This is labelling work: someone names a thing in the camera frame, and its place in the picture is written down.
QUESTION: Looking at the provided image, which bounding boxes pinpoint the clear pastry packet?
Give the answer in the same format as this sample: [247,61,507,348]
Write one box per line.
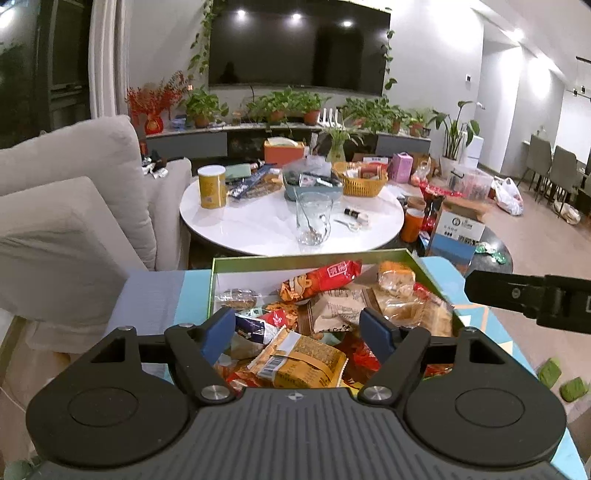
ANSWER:
[377,260,417,299]

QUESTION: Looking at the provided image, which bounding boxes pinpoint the brown snack packet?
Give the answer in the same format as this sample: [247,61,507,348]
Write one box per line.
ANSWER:
[297,285,385,334]

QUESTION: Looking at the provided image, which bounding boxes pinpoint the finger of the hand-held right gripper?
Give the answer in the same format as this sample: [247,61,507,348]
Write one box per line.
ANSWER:
[464,270,548,320]

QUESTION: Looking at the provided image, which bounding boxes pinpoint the orange yellow biscuit packet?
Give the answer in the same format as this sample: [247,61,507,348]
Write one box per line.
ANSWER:
[248,329,348,389]

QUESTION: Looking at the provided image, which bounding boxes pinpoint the metal spoon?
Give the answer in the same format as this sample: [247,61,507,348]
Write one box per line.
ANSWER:
[301,209,325,241]

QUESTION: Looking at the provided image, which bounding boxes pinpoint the clear bag of sliced bread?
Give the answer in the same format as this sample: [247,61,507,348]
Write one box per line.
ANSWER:
[385,285,456,339]

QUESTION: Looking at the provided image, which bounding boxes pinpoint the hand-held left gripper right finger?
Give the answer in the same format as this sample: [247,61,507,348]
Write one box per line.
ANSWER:
[359,307,513,407]

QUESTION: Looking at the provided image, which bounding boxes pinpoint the light curtain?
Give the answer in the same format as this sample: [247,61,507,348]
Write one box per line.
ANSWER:
[87,0,131,121]

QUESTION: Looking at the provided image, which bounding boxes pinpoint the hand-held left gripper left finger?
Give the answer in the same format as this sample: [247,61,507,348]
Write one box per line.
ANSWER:
[85,307,236,407]

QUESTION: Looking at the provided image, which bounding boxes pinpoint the tall leafy plant white pot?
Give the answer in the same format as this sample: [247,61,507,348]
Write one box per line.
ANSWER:
[428,100,482,175]

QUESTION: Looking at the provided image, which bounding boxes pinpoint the yellow canister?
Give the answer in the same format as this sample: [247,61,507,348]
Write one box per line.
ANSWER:
[197,164,229,209]

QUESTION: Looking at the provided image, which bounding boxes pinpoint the clear storage bin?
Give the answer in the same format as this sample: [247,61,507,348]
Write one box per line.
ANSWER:
[444,165,496,202]

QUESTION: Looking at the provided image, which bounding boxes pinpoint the grey blue storage tray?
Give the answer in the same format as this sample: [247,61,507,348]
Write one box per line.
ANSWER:
[281,161,345,202]

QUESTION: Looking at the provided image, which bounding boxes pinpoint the orange tissue box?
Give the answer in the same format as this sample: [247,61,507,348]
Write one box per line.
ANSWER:
[263,137,307,169]

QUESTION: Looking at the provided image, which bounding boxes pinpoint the green cardboard box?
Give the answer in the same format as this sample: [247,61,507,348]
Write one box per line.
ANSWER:
[209,248,466,398]

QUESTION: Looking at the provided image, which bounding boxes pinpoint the green potted plant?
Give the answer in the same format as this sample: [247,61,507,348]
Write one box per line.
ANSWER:
[181,87,230,130]
[405,107,438,138]
[246,87,332,127]
[341,96,408,134]

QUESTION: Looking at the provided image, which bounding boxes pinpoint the wall television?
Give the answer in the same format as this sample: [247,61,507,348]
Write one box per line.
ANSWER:
[208,0,392,97]

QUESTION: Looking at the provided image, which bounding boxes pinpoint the orange cup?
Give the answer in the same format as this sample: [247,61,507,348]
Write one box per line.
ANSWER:
[400,208,426,244]

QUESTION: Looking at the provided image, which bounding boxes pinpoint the dark blue long package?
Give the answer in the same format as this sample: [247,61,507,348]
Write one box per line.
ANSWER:
[228,163,283,201]

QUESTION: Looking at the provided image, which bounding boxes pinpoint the red snack packet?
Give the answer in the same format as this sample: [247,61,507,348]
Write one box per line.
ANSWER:
[278,259,364,304]

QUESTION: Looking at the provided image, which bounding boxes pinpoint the red packets pile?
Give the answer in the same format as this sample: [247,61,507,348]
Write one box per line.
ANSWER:
[417,179,447,200]

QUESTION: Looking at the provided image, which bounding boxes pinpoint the round white table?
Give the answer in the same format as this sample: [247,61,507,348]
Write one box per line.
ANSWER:
[179,172,407,258]

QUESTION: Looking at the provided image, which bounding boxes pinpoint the green snack packets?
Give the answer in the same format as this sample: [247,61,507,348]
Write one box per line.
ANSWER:
[475,241,509,265]

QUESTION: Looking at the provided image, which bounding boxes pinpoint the glass vase with plant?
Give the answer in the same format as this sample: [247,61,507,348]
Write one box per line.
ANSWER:
[318,121,366,163]

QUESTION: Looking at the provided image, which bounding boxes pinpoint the green slipper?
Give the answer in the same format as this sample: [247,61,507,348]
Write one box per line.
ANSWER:
[537,357,563,389]
[558,375,590,403]

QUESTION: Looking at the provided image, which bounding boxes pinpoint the beige tote bag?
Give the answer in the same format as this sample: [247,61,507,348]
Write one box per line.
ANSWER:
[553,200,583,226]

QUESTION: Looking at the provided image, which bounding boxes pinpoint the white plastic bag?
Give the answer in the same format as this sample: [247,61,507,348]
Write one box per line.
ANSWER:
[491,176,526,217]

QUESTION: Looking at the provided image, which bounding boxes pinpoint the hanging vine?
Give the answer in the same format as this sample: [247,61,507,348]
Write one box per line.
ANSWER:
[188,0,228,78]
[380,27,399,94]

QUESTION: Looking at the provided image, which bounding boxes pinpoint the pink box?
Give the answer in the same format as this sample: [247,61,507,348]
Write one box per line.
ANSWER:
[389,151,415,184]

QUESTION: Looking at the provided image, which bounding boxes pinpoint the grey sofa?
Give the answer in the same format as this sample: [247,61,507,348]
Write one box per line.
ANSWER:
[0,114,193,354]

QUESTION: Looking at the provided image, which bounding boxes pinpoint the clear packet brown cookie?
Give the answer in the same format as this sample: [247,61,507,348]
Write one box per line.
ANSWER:
[213,287,258,311]

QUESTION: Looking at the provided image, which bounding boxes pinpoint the clear glass mug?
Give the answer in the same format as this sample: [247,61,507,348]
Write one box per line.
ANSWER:
[294,191,335,247]

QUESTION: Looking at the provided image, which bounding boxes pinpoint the red flower arrangement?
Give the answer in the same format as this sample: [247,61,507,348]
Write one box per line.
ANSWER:
[124,71,191,136]

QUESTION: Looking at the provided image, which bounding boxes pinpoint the cardboard box blue label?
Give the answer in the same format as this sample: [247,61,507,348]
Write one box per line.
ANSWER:
[426,198,493,276]

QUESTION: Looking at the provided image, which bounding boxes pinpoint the red yellow striped packet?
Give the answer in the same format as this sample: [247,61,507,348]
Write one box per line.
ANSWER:
[216,359,252,394]

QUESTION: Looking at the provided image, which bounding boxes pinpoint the yellow woven basket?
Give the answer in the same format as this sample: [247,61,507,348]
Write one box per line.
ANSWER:
[331,161,389,199]

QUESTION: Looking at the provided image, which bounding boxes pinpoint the white air purifier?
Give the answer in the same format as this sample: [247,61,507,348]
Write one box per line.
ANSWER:
[458,135,485,170]

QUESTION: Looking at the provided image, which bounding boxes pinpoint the round dark side table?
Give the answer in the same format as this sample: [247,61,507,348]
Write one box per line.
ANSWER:
[396,225,515,278]

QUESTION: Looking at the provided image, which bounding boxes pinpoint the grey dining chair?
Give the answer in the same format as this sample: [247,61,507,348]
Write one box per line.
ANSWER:
[516,134,553,188]
[544,144,583,219]

